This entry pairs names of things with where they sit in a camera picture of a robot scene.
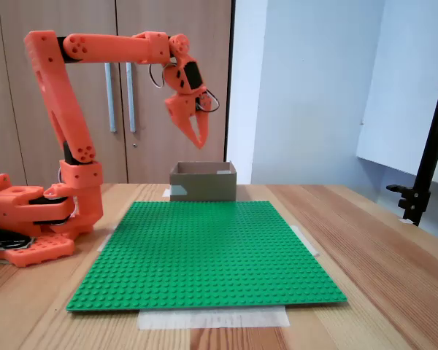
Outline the wide masking tape strip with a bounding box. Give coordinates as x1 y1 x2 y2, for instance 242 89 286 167
137 305 291 331

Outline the metal cabinet handle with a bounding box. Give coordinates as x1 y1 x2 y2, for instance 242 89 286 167
104 62 117 133
126 62 137 133

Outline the white wall panel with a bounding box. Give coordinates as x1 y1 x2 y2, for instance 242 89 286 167
356 0 438 189

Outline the black camera stand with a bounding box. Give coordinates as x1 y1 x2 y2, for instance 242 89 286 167
385 61 438 228

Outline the black cable bundle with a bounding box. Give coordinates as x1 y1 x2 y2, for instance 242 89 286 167
0 227 36 252

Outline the wooden cabinet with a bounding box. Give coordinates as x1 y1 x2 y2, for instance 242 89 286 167
0 0 237 185

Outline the open cardboard box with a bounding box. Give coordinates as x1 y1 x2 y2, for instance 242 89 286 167
169 160 238 203

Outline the green lego baseplate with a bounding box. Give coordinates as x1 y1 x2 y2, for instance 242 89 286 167
65 199 348 314

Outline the gripper motor cable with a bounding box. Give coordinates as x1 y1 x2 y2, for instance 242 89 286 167
148 61 221 114

